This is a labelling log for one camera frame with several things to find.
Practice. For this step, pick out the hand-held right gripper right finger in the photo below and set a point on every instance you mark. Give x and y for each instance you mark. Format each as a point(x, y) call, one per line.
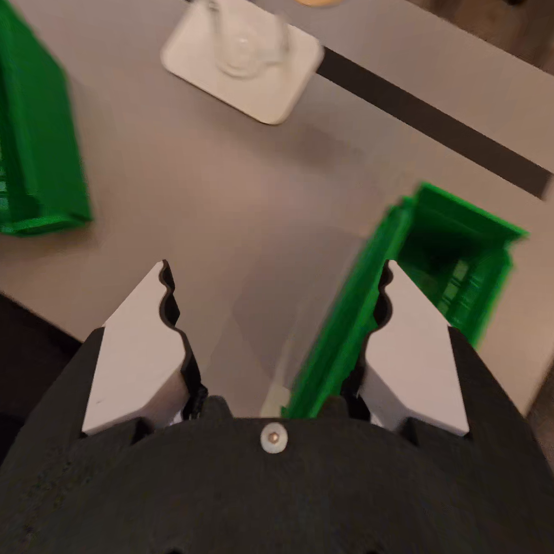
point(420, 363)

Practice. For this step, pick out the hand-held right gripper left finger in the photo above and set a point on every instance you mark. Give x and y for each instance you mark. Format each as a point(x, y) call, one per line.
point(134, 363)

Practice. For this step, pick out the green plastic bin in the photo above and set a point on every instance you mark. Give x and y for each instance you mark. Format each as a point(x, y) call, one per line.
point(39, 151)
point(433, 251)

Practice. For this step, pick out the black strip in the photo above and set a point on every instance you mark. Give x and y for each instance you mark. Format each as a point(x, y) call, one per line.
point(433, 123)

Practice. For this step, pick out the white rounded tray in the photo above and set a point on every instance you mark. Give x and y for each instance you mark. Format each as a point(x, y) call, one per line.
point(268, 95)

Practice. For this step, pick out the clear glass mug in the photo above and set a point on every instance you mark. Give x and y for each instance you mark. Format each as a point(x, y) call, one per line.
point(242, 47)

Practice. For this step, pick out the tan round object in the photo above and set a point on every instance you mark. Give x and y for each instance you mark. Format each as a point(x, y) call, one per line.
point(318, 2)

